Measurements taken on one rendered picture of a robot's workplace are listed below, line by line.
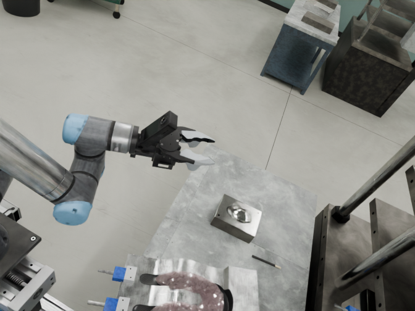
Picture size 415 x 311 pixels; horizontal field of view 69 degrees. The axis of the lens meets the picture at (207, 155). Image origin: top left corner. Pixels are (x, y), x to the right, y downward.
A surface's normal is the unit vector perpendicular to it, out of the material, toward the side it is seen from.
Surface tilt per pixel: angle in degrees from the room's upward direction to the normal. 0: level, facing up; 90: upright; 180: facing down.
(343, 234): 0
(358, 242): 0
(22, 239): 0
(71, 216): 90
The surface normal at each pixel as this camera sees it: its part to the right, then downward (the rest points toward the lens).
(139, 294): 0.28, -0.67
